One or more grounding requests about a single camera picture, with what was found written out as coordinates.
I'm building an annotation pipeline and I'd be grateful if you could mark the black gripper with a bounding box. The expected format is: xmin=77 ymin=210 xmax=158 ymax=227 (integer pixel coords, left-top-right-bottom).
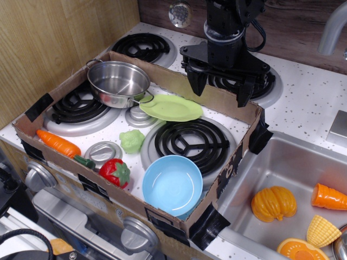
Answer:
xmin=179 ymin=35 xmax=260 ymax=107

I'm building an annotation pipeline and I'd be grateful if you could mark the light green toy broccoli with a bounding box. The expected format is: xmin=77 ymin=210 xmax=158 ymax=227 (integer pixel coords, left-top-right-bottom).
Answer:
xmin=119 ymin=129 xmax=145 ymax=154

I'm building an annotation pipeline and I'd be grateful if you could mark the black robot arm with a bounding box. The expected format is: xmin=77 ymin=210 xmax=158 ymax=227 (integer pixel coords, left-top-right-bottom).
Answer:
xmin=179 ymin=1 xmax=270 ymax=107

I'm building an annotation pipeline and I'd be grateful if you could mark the stainless steel pot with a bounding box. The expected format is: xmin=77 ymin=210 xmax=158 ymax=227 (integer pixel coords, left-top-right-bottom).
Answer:
xmin=86 ymin=59 xmax=154 ymax=109

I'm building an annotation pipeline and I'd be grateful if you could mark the rear right black burner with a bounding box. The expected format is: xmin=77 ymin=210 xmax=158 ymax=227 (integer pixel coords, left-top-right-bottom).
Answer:
xmin=205 ymin=60 xmax=282 ymax=105

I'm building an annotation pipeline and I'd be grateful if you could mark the black burner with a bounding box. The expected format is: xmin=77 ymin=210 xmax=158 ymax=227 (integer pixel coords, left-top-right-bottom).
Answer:
xmin=140 ymin=117 xmax=236 ymax=191
xmin=107 ymin=32 xmax=177 ymax=68
xmin=43 ymin=80 xmax=121 ymax=137
xmin=205 ymin=60 xmax=282 ymax=105

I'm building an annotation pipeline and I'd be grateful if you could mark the front right black burner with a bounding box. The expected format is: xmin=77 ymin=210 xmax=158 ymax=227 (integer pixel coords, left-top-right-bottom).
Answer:
xmin=140 ymin=117 xmax=236 ymax=191

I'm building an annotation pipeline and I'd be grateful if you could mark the light green plastic plate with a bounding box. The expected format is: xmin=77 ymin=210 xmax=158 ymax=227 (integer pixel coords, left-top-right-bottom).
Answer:
xmin=139 ymin=94 xmax=203 ymax=122

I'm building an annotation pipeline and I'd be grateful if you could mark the hanging silver strainer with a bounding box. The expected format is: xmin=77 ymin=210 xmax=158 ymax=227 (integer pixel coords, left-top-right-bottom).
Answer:
xmin=168 ymin=1 xmax=193 ymax=28

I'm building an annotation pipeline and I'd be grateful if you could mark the rear left black burner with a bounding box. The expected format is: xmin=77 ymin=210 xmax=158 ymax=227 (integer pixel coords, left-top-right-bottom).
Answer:
xmin=107 ymin=32 xmax=177 ymax=68

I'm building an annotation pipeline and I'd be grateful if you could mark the silver stove top knob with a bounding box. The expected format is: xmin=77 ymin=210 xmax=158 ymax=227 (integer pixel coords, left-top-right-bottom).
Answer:
xmin=125 ymin=106 xmax=157 ymax=128
xmin=85 ymin=141 xmax=123 ymax=166

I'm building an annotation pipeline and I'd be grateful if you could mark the silver sink basin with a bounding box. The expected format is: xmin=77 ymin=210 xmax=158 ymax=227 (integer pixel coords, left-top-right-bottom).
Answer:
xmin=215 ymin=132 xmax=346 ymax=259

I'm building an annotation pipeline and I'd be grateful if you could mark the light blue plastic bowl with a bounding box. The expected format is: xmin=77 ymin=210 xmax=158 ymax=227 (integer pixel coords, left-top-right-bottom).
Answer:
xmin=142 ymin=155 xmax=203 ymax=217

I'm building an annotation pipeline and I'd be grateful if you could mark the silver faucet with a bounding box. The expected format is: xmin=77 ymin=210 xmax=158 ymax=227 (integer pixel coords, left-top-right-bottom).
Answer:
xmin=318 ymin=2 xmax=346 ymax=56

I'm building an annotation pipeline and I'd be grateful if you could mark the orange toy pumpkin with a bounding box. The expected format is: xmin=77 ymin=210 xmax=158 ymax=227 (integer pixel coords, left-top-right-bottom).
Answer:
xmin=251 ymin=186 xmax=297 ymax=223

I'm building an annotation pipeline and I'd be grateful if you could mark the red toy strawberry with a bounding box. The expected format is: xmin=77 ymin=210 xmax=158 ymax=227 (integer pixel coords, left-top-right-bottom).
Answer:
xmin=99 ymin=158 xmax=130 ymax=189

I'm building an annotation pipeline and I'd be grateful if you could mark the cardboard fence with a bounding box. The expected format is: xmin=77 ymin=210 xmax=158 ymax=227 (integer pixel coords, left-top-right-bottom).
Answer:
xmin=14 ymin=51 xmax=272 ymax=249

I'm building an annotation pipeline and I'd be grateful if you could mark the front left black burner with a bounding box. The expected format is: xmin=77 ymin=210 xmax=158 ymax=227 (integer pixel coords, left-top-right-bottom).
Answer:
xmin=43 ymin=80 xmax=121 ymax=137

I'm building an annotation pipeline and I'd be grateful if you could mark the orange toy carrot piece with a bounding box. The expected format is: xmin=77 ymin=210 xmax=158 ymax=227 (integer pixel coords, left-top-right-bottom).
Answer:
xmin=311 ymin=183 xmax=346 ymax=211

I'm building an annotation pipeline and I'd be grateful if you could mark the silver oven front knob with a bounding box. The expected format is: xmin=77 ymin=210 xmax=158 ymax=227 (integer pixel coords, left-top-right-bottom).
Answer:
xmin=25 ymin=161 xmax=57 ymax=192
xmin=120 ymin=217 xmax=159 ymax=253

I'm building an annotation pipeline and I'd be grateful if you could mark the yellow toy corn piece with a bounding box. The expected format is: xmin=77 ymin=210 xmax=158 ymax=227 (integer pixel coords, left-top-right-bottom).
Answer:
xmin=306 ymin=214 xmax=342 ymax=248

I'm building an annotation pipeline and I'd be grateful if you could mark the orange toy fruit half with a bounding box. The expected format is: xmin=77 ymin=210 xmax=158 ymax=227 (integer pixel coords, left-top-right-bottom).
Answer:
xmin=277 ymin=238 xmax=329 ymax=260

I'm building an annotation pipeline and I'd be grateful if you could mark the silver oven door handle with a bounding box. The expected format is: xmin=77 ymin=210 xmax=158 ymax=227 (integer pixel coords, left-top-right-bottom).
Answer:
xmin=33 ymin=190 xmax=156 ymax=259

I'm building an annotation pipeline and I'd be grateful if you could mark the black cable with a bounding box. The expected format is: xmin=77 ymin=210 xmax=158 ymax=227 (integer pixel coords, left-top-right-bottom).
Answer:
xmin=0 ymin=229 xmax=54 ymax=260

